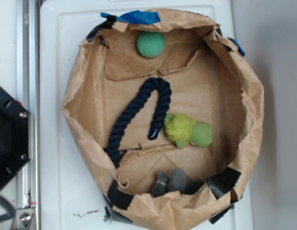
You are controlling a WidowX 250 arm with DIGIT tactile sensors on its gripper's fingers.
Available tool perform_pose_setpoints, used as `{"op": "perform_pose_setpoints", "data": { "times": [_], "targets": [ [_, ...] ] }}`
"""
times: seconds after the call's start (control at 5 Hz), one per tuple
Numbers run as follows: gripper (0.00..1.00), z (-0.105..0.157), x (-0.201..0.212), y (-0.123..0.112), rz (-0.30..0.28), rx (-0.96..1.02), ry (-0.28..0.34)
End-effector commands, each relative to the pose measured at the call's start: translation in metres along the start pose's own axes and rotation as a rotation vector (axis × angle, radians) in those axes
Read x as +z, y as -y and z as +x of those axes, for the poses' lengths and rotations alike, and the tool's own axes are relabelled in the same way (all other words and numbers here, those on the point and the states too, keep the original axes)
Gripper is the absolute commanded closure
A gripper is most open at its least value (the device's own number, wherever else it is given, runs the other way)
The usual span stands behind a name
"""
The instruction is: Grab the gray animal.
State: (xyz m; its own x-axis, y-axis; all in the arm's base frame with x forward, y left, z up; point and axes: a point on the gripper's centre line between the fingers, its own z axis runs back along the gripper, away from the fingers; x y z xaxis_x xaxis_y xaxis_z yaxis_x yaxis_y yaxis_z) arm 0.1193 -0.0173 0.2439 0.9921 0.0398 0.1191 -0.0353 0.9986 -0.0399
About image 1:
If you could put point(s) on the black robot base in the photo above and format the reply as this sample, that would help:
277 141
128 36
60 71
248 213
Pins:
14 137

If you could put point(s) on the blue tape piece top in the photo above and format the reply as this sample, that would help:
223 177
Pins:
134 17

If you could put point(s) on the black tape patch right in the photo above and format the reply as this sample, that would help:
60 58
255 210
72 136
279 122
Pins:
224 182

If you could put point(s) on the blue tape piece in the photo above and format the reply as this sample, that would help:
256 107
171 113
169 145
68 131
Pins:
134 17
240 49

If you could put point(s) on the gray plush animal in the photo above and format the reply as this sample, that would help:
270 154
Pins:
177 181

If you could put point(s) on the black tape patch left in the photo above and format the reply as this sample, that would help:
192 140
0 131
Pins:
119 198

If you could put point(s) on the brown paper bag bin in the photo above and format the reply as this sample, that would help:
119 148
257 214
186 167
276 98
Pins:
210 81

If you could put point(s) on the aluminium rail frame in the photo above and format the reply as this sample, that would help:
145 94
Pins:
27 81

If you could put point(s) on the white plastic tray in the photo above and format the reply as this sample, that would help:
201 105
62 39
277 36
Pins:
69 197

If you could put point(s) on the yellow-green plush turtle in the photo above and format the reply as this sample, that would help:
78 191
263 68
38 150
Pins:
183 130

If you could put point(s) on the black tape patch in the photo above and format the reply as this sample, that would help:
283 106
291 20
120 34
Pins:
224 182
119 198

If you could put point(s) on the blue tape piece right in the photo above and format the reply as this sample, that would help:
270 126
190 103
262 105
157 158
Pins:
240 49

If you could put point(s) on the green textured ball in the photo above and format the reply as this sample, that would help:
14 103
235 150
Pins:
151 44

